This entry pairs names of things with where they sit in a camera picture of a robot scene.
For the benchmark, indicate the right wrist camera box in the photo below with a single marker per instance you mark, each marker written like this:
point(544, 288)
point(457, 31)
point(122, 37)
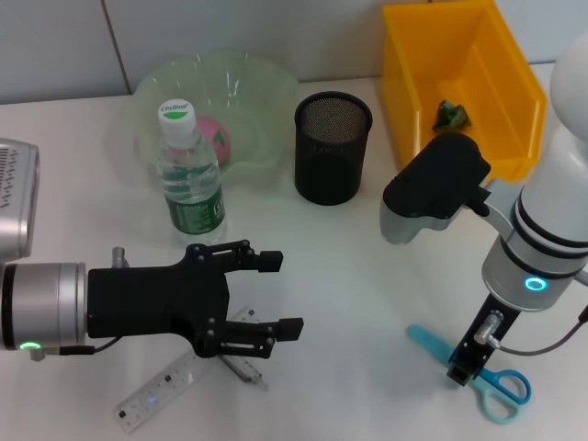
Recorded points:
point(436, 179)

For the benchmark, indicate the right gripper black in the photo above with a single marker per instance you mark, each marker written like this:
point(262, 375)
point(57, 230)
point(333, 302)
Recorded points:
point(482, 340)

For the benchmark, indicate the green translucent fruit bowl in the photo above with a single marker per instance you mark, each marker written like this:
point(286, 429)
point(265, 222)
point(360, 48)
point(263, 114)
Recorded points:
point(248, 92)

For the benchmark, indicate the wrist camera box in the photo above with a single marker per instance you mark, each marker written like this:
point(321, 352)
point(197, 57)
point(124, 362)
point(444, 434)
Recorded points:
point(18, 206)
point(436, 179)

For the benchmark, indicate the water bottle green label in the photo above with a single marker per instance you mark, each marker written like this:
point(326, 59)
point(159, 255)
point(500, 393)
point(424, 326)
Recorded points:
point(193, 184)

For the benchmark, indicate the transparent plastic ruler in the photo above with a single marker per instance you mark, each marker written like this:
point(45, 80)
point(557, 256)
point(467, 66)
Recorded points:
point(151, 397)

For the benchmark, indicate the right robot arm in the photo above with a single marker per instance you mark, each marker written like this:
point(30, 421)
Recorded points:
point(565, 138)

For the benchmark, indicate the green plastic wrapper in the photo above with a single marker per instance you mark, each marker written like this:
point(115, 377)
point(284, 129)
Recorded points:
point(452, 117)

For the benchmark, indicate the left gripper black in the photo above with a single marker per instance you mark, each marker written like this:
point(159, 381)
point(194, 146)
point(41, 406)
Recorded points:
point(156, 303)

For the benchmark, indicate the yellow plastic bin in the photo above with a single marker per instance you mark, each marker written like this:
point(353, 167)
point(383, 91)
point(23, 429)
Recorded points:
point(413, 69)

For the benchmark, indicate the black mesh pen holder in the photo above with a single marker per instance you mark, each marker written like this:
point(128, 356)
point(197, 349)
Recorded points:
point(328, 170)

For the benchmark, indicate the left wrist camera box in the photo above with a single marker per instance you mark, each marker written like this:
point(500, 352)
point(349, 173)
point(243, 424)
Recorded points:
point(18, 206)

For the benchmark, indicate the grey pen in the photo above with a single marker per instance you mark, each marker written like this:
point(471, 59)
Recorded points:
point(245, 372)

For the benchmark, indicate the pink toy peach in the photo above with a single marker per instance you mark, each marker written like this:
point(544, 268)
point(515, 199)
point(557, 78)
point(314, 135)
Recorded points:
point(218, 138)

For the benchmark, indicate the light blue scissors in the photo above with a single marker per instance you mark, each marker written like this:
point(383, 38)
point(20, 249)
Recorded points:
point(505, 386)

